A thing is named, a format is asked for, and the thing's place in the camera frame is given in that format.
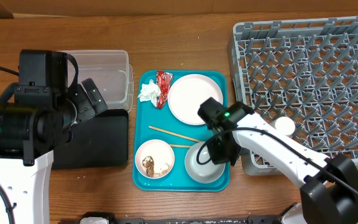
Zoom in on grey bowl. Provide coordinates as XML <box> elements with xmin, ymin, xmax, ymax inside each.
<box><xmin>185</xmin><ymin>141</ymin><xmax>226</xmax><ymax>184</ymax></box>

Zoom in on white round plate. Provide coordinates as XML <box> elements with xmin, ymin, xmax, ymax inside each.
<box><xmin>168</xmin><ymin>74</ymin><xmax>224</xmax><ymax>126</ymax></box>

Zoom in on white paper cup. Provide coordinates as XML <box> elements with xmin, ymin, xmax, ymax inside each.
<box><xmin>270</xmin><ymin>116</ymin><xmax>296</xmax><ymax>137</ymax></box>

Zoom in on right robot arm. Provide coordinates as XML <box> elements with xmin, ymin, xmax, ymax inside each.
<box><xmin>198</xmin><ymin>98</ymin><xmax>358</xmax><ymax>224</ymax></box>

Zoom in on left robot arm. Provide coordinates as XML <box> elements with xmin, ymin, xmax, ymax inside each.
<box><xmin>0</xmin><ymin>49</ymin><xmax>107</xmax><ymax>223</ymax></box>

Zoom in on grey dishwasher rack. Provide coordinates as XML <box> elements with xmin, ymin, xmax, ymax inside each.
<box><xmin>227</xmin><ymin>16</ymin><xmax>358</xmax><ymax>167</ymax></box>

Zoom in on clear plastic bin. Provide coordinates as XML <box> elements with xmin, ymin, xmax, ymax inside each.
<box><xmin>66</xmin><ymin>50</ymin><xmax>134</xmax><ymax>112</ymax></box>

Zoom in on black tray bin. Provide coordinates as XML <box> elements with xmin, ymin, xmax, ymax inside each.
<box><xmin>52</xmin><ymin>109</ymin><xmax>129</xmax><ymax>170</ymax></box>

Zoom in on crumpled white napkin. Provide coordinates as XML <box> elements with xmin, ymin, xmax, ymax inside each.
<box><xmin>138</xmin><ymin>80</ymin><xmax>161</xmax><ymax>108</ymax></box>

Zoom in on lower wooden chopstick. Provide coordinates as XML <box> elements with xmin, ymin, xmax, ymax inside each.
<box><xmin>169</xmin><ymin>144</ymin><xmax>191</xmax><ymax>149</ymax></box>

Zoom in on teal plastic tray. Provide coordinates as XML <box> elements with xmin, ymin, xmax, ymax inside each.
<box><xmin>132</xmin><ymin>70</ymin><xmax>231</xmax><ymax>192</ymax></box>

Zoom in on red snack wrapper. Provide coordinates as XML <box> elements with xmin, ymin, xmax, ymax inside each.
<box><xmin>156</xmin><ymin>70</ymin><xmax>173</xmax><ymax>109</ymax></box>

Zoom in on pink bowl with rice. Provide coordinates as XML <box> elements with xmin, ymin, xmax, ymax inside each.
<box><xmin>134</xmin><ymin>139</ymin><xmax>175</xmax><ymax>179</ymax></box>

